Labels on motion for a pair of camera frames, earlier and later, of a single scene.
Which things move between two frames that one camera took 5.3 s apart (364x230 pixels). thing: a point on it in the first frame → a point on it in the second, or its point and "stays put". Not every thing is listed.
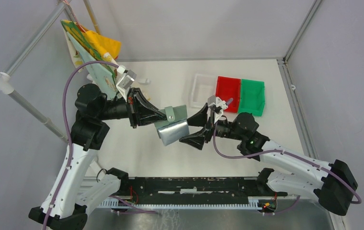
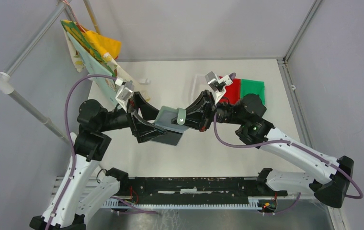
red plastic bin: (228, 87) stays put
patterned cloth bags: (85, 45) stays put
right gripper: (197, 139) → (198, 117)
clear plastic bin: (203, 87) stays put
